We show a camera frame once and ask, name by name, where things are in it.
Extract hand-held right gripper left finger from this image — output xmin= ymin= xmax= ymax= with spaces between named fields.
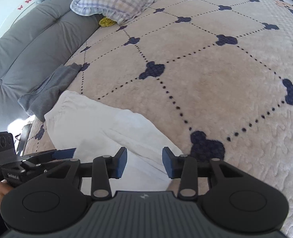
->
xmin=46 ymin=147 xmax=128 ymax=201

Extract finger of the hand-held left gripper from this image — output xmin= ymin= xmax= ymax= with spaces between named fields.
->
xmin=23 ymin=148 xmax=77 ymax=171

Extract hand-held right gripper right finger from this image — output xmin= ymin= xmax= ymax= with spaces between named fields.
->
xmin=162 ymin=147 xmax=246 ymax=201

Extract white pants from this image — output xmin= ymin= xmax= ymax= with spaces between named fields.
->
xmin=44 ymin=90 xmax=184 ymax=196

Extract person's left hand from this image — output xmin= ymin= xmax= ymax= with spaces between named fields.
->
xmin=0 ymin=180 xmax=14 ymax=205

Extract grey garment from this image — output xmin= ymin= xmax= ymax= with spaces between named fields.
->
xmin=18 ymin=63 xmax=82 ymax=122

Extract beige printed bed blanket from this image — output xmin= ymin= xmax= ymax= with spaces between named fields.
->
xmin=25 ymin=0 xmax=293 ymax=238

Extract grey padded headboard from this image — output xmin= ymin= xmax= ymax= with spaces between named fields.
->
xmin=0 ymin=0 xmax=107 ymax=129

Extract yellow cloth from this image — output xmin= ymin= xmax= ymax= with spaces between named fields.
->
xmin=98 ymin=17 xmax=117 ymax=27

